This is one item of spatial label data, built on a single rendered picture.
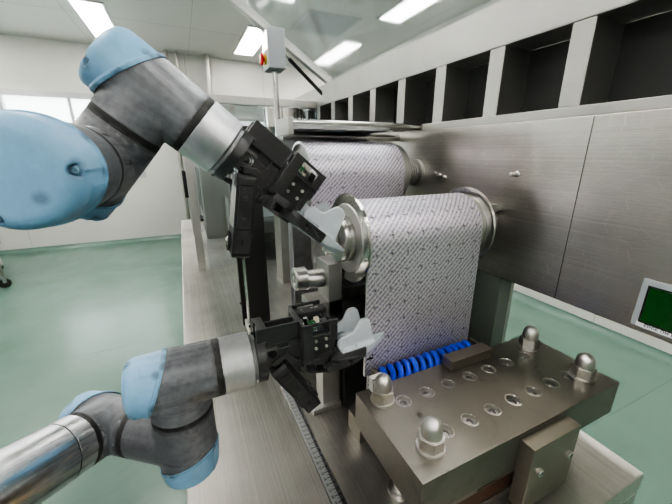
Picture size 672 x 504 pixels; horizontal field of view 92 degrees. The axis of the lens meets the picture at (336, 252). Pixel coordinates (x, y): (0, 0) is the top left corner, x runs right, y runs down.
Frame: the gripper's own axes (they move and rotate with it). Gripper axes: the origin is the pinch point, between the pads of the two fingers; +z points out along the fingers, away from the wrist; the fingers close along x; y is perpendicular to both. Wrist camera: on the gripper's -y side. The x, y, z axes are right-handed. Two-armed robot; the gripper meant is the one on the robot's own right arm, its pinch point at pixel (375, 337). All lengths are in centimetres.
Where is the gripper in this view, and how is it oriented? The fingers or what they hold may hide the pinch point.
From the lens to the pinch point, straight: 56.2
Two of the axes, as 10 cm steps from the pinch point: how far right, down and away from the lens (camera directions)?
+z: 9.1, -1.2, 4.0
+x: -4.2, -2.7, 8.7
